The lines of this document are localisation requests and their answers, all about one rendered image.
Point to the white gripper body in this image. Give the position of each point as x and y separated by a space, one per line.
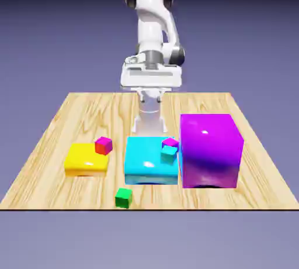
150 79

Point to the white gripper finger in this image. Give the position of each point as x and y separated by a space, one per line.
142 96
159 96

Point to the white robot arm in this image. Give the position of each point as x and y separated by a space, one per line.
149 16

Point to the small magenta cube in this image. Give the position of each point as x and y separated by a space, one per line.
170 142

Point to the small teal cube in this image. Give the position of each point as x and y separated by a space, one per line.
168 154

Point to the small red cube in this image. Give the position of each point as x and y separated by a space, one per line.
103 146

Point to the small green cube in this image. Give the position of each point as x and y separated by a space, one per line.
123 198

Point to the large cyan box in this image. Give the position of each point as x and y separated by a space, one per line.
144 156

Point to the large purple box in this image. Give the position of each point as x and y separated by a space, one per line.
210 152

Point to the large yellow box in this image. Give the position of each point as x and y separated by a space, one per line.
84 161

